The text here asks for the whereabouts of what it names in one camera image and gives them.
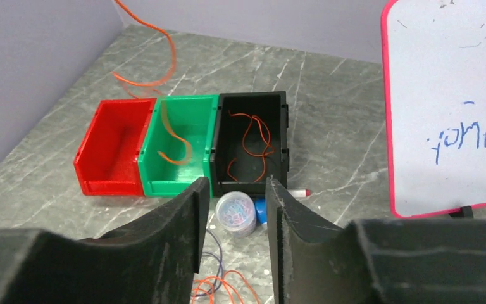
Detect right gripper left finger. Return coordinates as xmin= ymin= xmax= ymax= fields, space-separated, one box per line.
xmin=0 ymin=177 xmax=210 ymax=303

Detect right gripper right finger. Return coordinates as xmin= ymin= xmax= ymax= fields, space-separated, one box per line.
xmin=265 ymin=178 xmax=486 ymax=303

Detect purple cable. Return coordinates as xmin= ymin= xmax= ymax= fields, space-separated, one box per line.
xmin=192 ymin=228 xmax=226 ymax=299

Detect clear round container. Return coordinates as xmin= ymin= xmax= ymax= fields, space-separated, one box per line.
xmin=215 ymin=191 xmax=256 ymax=238

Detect white marker pen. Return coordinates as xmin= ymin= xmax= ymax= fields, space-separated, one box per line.
xmin=288 ymin=189 xmax=311 ymax=198

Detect red plastic bin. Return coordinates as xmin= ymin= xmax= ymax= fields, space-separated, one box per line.
xmin=73 ymin=98 xmax=156 ymax=196

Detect green plastic bin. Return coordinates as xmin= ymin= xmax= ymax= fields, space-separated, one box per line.
xmin=138 ymin=94 xmax=219 ymax=198

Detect blue eraser block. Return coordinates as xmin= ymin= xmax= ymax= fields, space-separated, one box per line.
xmin=254 ymin=198 xmax=267 ymax=229

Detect black plastic bin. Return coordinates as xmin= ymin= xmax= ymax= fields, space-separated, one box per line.
xmin=209 ymin=91 xmax=290 ymax=198

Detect white board with red frame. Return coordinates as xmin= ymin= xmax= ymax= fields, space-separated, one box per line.
xmin=381 ymin=1 xmax=486 ymax=218

